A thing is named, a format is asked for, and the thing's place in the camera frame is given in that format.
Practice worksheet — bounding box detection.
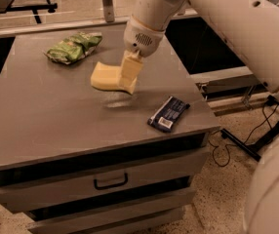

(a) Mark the blue rxbar wrapper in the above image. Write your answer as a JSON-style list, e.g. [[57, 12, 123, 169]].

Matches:
[[147, 97, 190, 133]]

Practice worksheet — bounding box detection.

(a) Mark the black drawer handle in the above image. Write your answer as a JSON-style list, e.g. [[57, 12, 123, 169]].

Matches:
[[94, 173, 129, 190]]

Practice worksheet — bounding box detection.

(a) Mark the black stand base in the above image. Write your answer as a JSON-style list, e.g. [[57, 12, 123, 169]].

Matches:
[[220, 95, 279, 163]]

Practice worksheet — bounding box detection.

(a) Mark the grey drawer cabinet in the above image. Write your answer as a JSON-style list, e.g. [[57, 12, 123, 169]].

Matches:
[[0, 25, 219, 234]]

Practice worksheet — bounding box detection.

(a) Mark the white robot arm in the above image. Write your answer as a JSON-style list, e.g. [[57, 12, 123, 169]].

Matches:
[[124, 0, 279, 234]]

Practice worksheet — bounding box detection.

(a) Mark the yellow sponge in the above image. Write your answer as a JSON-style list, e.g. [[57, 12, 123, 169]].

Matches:
[[91, 62, 137, 95]]

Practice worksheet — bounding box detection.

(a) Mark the metal railing frame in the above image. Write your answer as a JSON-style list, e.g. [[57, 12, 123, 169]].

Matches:
[[0, 0, 279, 41]]

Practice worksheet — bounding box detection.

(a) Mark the green chip bag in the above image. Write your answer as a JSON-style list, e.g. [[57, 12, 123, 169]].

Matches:
[[44, 32, 102, 65]]

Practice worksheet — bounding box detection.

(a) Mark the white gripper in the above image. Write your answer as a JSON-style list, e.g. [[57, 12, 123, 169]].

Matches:
[[119, 16, 165, 85]]

